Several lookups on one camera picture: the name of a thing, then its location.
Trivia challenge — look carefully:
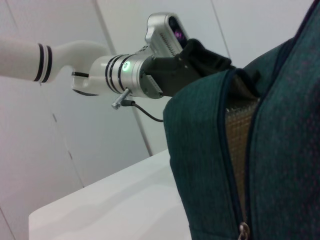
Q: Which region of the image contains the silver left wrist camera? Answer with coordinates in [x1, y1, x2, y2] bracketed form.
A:
[144, 12, 191, 55]

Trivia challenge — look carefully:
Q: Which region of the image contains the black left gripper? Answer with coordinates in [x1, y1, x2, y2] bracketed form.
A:
[141, 55, 207, 98]

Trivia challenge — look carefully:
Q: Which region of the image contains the dark green insulated lunch bag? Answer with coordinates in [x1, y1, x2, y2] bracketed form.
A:
[162, 0, 320, 240]

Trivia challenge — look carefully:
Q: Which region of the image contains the black cable with silver plug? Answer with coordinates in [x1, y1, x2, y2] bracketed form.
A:
[111, 87, 165, 123]

